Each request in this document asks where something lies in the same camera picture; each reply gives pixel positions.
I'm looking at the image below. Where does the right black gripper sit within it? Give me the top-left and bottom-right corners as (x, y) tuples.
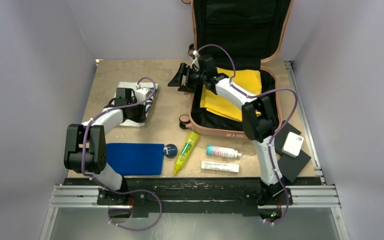
(168, 63), (206, 93)

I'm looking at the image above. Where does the white shirt blue flower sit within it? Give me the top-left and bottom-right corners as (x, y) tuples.
(105, 81), (158, 128)

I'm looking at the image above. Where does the yellow cloth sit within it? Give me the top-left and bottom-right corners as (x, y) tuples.
(199, 70), (262, 122)

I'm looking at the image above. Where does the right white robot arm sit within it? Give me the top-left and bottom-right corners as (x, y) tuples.
(167, 55), (286, 204)

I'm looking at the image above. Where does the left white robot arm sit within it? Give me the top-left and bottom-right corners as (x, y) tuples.
(63, 87), (157, 205)

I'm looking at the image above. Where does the blue folded cloth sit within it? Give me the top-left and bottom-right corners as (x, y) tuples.
(106, 143), (164, 176)

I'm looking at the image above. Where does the round dark blue tin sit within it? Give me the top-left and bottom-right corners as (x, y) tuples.
(163, 143), (178, 159)

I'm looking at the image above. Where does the yellow green tube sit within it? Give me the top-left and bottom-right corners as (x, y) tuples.
(173, 131), (200, 175)

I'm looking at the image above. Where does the pink suitcase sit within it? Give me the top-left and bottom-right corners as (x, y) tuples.
(179, 0), (293, 131)

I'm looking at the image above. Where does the white teal spray bottle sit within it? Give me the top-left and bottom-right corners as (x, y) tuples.
(206, 145), (242, 159)

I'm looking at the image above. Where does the white toothpaste box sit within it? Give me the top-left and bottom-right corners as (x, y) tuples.
(201, 161), (240, 173)

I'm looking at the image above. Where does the black foam pad upper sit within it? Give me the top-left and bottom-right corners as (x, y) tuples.
(274, 123), (302, 156)

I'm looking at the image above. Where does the black foam pad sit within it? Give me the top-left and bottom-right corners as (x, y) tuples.
(278, 150), (311, 183)
(274, 123), (302, 156)

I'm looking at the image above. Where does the white square device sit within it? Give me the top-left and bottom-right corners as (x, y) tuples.
(281, 132), (304, 158)

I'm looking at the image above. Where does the black foam pad lower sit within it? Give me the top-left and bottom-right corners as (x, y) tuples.
(278, 150), (311, 183)

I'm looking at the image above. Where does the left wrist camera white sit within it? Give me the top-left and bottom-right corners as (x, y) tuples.
(134, 84), (152, 103)

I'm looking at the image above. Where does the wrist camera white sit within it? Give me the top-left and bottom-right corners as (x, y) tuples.
(134, 84), (152, 103)
(191, 50), (200, 71)

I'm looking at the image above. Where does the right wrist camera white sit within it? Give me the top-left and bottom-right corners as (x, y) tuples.
(191, 50), (200, 71)

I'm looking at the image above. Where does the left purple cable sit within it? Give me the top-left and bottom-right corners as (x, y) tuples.
(80, 76), (163, 232)

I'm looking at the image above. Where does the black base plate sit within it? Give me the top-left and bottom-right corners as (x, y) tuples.
(62, 177), (322, 218)

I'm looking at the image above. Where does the aluminium rail frame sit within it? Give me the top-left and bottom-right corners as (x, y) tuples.
(39, 60), (350, 240)

